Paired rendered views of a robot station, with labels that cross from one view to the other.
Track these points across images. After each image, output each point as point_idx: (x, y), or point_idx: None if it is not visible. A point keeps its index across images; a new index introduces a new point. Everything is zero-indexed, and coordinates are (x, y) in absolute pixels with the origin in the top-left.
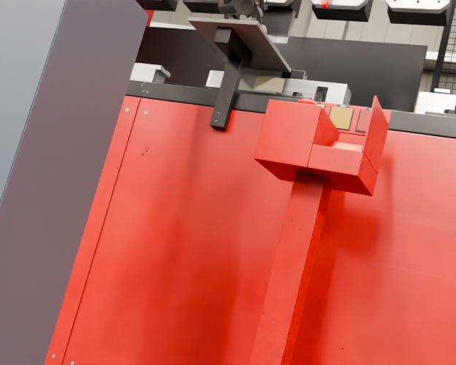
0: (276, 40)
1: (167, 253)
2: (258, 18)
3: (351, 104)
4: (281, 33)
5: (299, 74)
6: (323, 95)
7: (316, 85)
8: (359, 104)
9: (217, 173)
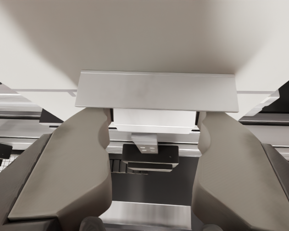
0: (122, 206)
1: None
2: None
3: (120, 192)
4: (107, 227)
5: (50, 115)
6: (148, 200)
7: (2, 86)
8: (113, 193)
9: None
